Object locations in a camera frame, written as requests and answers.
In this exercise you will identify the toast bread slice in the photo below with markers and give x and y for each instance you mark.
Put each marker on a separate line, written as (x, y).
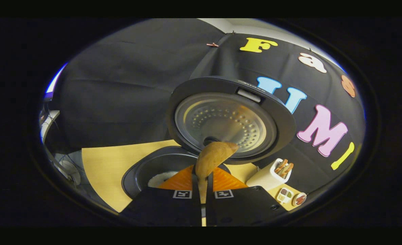
(286, 170)
(281, 165)

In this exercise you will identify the white divided grain dish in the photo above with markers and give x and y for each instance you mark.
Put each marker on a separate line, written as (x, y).
(284, 195)

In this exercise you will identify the white round object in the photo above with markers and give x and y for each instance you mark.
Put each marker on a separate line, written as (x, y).
(70, 172)

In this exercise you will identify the red sausage slice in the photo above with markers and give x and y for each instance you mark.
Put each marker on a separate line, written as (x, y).
(298, 200)
(302, 197)

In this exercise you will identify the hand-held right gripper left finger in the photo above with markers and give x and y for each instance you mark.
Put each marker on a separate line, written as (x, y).
(163, 207)

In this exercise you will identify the wooden spoon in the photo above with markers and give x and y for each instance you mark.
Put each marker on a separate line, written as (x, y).
(213, 156)

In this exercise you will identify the round white plate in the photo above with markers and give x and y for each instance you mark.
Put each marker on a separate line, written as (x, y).
(299, 199)

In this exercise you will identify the white toaster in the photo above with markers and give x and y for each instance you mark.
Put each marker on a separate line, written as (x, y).
(264, 178)

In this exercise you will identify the dark grey rice cooker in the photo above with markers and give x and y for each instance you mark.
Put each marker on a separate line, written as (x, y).
(221, 119)

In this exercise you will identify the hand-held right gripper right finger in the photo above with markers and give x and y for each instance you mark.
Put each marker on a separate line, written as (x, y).
(245, 207)

